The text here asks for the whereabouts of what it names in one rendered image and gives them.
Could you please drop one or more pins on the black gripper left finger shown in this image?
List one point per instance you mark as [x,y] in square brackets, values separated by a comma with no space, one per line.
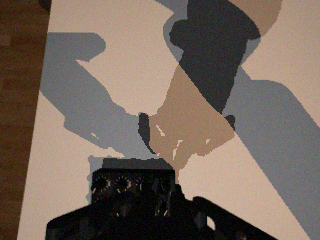
[89,221]

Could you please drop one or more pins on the black knob box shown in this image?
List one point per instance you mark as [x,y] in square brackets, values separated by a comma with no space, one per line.
[107,182]

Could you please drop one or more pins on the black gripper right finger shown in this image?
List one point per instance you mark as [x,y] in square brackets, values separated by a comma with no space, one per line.
[227,225]

